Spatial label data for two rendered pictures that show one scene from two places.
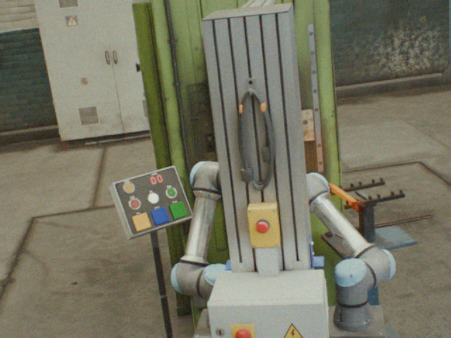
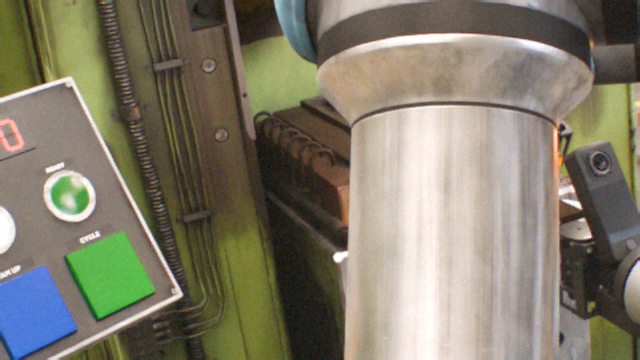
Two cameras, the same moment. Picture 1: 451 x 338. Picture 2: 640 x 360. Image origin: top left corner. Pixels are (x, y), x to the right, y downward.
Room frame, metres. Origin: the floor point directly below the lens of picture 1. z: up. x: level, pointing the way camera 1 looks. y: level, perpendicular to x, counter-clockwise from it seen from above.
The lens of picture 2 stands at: (2.26, 0.22, 1.37)
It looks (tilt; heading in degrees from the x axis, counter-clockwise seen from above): 18 degrees down; 347
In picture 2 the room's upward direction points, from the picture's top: 9 degrees counter-clockwise
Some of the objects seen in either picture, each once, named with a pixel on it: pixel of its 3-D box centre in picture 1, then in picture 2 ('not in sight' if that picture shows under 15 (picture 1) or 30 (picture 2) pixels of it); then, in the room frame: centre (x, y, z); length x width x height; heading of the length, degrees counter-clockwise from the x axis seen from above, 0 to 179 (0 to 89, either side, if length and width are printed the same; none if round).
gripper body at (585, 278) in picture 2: not in sight; (613, 270); (2.95, -0.22, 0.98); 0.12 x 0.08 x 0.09; 4
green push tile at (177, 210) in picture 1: (177, 210); (109, 276); (3.17, 0.24, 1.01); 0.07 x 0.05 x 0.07; 119
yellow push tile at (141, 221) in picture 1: (141, 222); not in sight; (3.08, 0.42, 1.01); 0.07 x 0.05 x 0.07; 119
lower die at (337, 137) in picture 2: not in sight; (350, 150); (3.57, -0.14, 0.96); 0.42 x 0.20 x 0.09; 4
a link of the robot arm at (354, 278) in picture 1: (351, 280); not in sight; (2.29, -0.43, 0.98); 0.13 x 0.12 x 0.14; 126
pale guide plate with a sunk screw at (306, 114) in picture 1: (304, 125); not in sight; (3.51, -0.46, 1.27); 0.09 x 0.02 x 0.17; 94
